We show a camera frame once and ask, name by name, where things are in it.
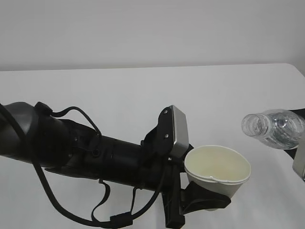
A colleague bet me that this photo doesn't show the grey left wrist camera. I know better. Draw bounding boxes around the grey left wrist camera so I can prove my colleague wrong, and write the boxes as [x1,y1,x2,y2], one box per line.
[142,105,189,160]

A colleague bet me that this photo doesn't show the clear green-label water bottle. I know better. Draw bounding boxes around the clear green-label water bottle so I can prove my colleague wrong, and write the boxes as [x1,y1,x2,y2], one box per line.
[241,109,290,150]

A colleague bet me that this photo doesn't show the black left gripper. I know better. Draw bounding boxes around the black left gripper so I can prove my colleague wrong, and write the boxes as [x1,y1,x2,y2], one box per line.
[141,133,231,228]

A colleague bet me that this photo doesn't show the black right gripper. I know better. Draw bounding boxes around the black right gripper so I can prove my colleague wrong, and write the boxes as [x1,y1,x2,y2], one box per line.
[285,109,305,159]

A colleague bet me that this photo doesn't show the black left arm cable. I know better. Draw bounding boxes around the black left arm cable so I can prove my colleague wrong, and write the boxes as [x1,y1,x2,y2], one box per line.
[0,102,167,227]

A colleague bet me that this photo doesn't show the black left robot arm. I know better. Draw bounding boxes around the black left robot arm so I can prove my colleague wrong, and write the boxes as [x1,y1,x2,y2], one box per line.
[0,102,231,229]

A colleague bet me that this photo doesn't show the white paper cup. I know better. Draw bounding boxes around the white paper cup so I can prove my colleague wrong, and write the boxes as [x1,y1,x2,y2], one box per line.
[184,145,251,198]

